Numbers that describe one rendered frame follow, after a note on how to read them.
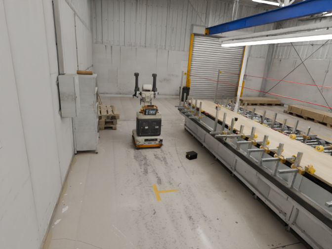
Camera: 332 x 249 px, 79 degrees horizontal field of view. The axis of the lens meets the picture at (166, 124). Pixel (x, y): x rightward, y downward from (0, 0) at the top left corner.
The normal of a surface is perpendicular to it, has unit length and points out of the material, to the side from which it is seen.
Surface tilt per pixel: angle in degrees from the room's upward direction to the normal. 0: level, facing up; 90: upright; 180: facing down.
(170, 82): 90
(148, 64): 90
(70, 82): 90
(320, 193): 90
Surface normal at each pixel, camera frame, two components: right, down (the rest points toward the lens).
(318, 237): -0.96, 0.02
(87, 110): 0.26, 0.31
